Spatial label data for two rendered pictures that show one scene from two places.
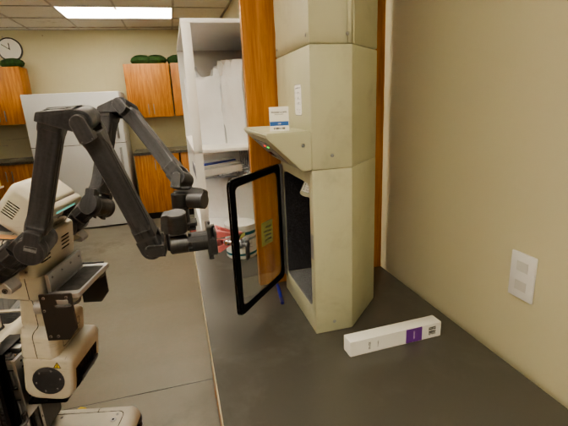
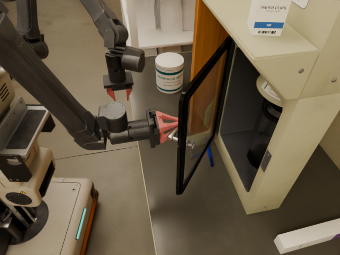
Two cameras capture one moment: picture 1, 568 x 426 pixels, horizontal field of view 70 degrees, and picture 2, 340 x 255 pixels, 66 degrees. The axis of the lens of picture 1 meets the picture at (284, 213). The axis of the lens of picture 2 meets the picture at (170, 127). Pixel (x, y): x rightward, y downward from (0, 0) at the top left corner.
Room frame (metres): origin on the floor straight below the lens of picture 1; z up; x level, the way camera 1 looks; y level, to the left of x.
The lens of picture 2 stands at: (0.63, 0.15, 1.72)
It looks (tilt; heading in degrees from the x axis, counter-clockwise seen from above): 46 degrees down; 2
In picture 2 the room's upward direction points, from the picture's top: straight up
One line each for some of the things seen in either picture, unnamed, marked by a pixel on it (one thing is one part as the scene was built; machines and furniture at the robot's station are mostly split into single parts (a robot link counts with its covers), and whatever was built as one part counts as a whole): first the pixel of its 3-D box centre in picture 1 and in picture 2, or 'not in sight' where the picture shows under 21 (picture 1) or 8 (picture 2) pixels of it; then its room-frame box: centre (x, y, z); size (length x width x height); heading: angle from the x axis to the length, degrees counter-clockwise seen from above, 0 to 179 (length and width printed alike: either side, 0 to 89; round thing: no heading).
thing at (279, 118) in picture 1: (279, 118); (267, 12); (1.09, 0.00, 1.54); 0.05 x 0.05 x 0.06; 0
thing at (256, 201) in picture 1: (259, 235); (202, 121); (1.18, 0.08, 1.19); 0.30 x 0.01 x 0.40; 154
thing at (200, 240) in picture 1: (200, 240); (141, 129); (1.13, 0.25, 1.20); 0.07 x 0.07 x 0.10; 14
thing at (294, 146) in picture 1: (274, 146); (241, 37); (1.16, 0.02, 1.46); 0.32 x 0.11 x 0.10; 14
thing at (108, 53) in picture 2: (181, 199); (116, 58); (1.38, 0.36, 1.27); 0.07 x 0.06 x 0.07; 73
